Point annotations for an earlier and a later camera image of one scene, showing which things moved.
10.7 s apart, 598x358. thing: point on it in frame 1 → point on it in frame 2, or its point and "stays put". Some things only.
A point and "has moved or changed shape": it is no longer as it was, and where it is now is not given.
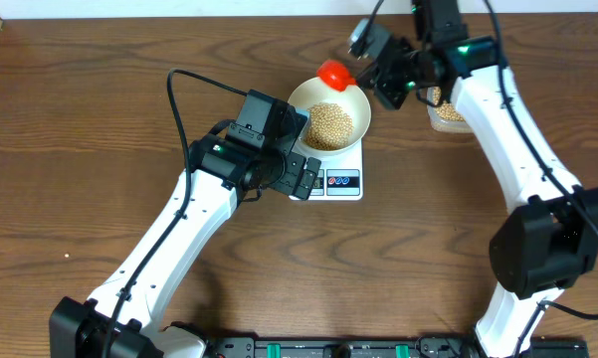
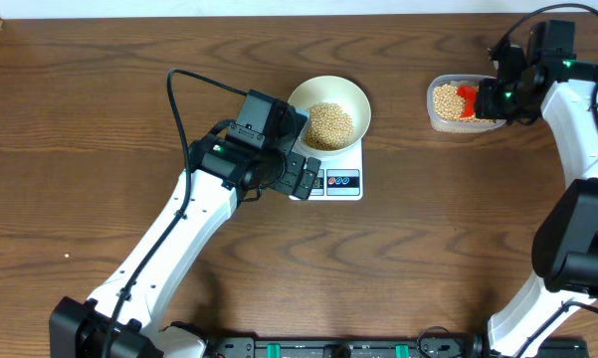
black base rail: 388,346 stays put
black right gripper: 376,77 → 486,106
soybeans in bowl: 329,127 stays put
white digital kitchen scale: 339,176 stays put
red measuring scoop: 335,75 has moved or changed shape
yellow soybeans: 447,109 stays put
